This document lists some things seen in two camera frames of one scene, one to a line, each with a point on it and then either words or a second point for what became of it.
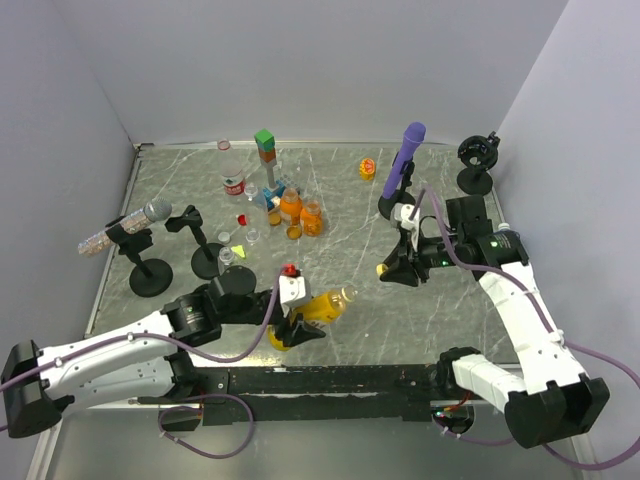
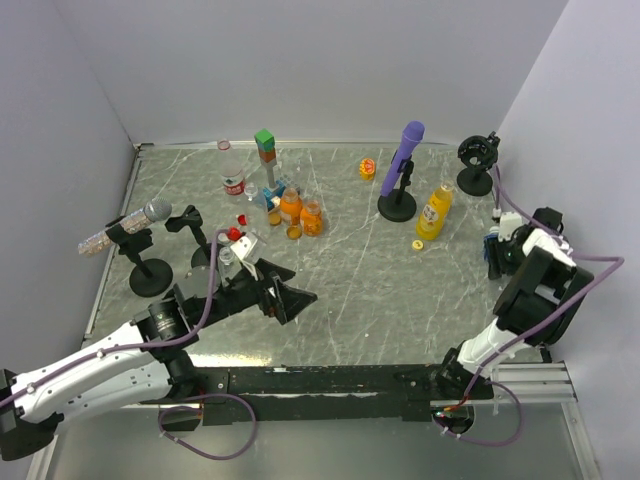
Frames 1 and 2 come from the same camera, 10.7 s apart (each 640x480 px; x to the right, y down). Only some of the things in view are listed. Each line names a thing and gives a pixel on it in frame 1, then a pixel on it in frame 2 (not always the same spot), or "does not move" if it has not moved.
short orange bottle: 312,218 does not move
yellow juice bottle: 321,309 → 429,224
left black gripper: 297,332 → 291,300
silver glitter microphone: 157,210 does not move
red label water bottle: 234,183 does not move
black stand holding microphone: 150,277 does not move
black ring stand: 481,153 does not move
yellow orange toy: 367,169 does not move
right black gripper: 400,269 → 497,247
